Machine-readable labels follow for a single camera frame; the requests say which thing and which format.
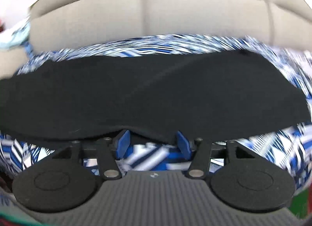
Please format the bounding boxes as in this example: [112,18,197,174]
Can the black pants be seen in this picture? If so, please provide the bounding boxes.
[1,50,310,143]

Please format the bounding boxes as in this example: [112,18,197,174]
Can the blue white patterned sofa cover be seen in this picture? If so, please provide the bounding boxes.
[0,27,312,190]

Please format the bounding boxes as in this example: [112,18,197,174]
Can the beige leather sofa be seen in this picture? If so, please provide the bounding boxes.
[0,0,312,80]

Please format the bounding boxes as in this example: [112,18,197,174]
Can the light blue clothes pile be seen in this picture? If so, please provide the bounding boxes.
[1,21,31,50]

